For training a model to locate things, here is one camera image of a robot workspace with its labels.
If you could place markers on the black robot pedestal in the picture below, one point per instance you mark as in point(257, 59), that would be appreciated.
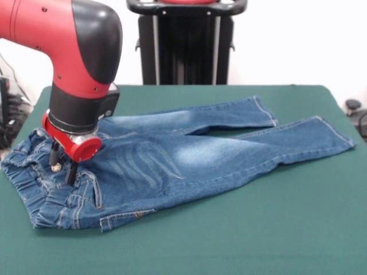
point(183, 43)

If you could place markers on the black electronics box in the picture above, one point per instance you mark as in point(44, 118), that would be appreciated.
point(4, 97)

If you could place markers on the blue denim jeans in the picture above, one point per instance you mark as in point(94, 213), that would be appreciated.
point(172, 160)

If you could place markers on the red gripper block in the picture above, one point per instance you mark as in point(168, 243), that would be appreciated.
point(80, 147)

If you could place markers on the black office chair base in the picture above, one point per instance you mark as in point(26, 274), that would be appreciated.
point(357, 113)

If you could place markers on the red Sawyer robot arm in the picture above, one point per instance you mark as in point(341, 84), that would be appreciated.
point(71, 57)

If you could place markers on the dark green table cloth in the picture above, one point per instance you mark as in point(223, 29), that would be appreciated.
point(258, 215)

